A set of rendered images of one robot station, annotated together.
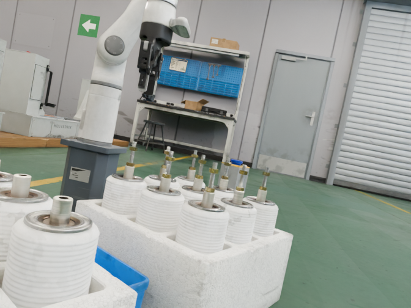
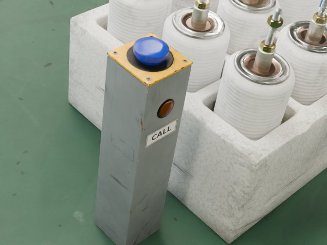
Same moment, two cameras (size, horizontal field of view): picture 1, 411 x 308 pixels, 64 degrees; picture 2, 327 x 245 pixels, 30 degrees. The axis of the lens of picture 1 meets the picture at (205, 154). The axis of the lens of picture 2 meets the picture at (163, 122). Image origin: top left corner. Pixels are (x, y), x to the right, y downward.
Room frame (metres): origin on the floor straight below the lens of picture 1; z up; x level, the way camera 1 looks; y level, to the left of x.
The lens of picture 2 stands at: (1.63, -0.04, 0.73)
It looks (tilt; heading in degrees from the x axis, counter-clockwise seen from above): 43 degrees down; 184
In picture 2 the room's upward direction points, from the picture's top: 10 degrees clockwise
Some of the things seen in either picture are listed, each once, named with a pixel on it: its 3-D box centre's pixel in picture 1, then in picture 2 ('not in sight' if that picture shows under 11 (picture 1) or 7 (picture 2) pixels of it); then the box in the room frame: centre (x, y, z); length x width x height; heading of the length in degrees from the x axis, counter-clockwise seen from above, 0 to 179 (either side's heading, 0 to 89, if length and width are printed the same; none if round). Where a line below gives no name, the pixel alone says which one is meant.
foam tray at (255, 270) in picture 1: (183, 253); (230, 80); (0.80, 0.00, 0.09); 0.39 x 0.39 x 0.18; 54
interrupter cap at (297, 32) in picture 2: (162, 178); (313, 37); (0.87, 0.10, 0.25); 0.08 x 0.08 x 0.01
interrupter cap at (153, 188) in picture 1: (163, 190); not in sight; (0.71, 0.07, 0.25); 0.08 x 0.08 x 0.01
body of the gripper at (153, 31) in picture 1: (154, 44); not in sight; (0.78, 0.17, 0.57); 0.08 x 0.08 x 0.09
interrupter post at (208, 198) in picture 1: (207, 200); not in sight; (0.64, -0.02, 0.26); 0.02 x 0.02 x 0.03
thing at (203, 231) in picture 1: (197, 250); not in sight; (0.64, -0.02, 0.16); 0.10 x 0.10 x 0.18
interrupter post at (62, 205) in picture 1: (61, 211); not in sight; (0.38, 0.15, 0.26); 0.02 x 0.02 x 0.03
